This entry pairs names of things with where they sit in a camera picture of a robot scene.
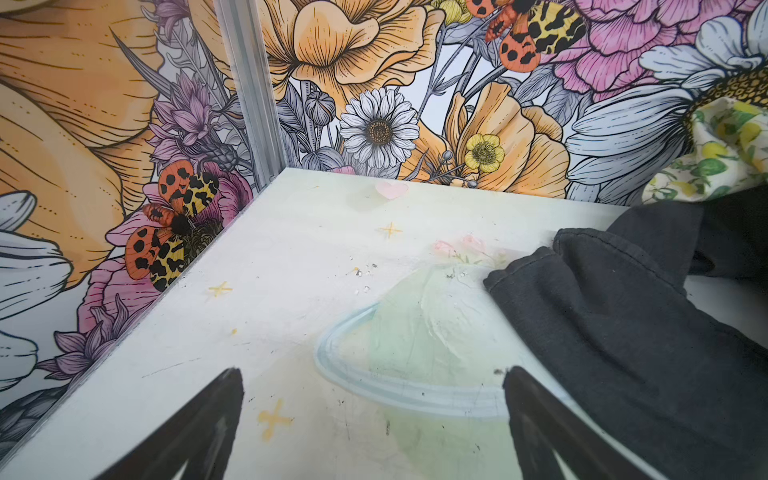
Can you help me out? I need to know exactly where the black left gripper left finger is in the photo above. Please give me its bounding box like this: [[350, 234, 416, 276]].
[[98, 368, 244, 479]]

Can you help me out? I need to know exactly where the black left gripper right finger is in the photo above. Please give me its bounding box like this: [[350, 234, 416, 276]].
[[503, 366, 649, 479]]

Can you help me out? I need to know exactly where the dark grey cloth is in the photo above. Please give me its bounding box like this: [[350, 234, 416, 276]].
[[484, 187, 767, 479]]

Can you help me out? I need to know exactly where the lemon print cloth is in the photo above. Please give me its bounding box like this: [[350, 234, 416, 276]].
[[642, 97, 767, 204]]

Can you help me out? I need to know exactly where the aluminium corner post left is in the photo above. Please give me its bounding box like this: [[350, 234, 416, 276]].
[[215, 0, 286, 192]]

